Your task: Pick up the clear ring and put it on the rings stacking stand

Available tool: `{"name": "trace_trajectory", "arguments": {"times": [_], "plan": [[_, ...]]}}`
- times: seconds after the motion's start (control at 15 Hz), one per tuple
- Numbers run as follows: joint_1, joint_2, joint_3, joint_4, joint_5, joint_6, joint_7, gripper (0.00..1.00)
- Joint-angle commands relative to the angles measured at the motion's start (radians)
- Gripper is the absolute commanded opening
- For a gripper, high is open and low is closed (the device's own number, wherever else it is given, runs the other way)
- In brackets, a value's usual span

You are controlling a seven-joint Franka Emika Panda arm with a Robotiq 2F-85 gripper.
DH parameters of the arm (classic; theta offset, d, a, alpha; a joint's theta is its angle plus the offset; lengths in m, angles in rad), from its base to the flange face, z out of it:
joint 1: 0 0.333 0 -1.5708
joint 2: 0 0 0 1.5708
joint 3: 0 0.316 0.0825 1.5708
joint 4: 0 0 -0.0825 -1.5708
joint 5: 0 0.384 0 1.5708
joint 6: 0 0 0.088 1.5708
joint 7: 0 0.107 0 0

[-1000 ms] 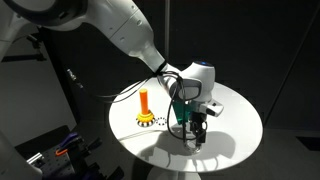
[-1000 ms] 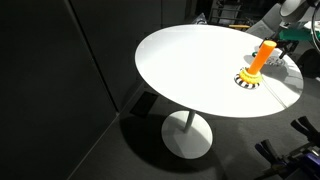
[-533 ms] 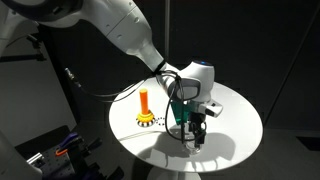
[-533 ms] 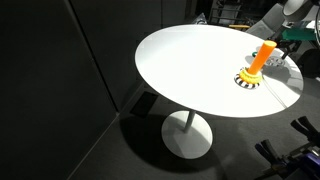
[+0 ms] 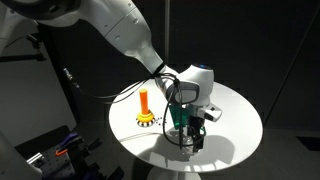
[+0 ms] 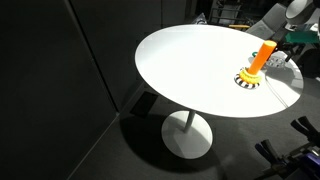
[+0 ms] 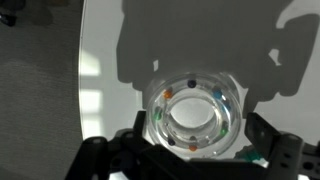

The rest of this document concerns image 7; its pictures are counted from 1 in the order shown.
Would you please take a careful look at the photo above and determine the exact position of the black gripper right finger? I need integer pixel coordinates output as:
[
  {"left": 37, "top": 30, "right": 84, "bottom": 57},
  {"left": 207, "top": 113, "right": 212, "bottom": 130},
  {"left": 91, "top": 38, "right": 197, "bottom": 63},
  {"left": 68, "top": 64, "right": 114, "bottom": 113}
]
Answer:
[{"left": 244, "top": 112, "right": 284, "bottom": 165}]

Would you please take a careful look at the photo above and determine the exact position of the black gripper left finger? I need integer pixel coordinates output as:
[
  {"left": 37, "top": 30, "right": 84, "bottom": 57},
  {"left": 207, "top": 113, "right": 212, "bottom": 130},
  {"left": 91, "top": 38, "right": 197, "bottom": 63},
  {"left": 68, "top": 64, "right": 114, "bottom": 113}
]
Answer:
[{"left": 132, "top": 110, "right": 148, "bottom": 142}]

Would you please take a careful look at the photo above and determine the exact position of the clear ring with coloured beads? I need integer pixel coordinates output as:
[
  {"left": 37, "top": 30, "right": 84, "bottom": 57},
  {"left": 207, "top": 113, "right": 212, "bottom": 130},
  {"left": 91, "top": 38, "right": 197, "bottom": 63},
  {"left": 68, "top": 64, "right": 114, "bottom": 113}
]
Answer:
[{"left": 142, "top": 71, "right": 243, "bottom": 160}]

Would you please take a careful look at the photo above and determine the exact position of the green toothed ring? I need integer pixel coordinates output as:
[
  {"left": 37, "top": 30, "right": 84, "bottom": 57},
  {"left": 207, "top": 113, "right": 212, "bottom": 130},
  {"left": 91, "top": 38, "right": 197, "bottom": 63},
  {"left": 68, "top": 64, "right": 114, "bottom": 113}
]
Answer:
[{"left": 234, "top": 145, "right": 269, "bottom": 165}]

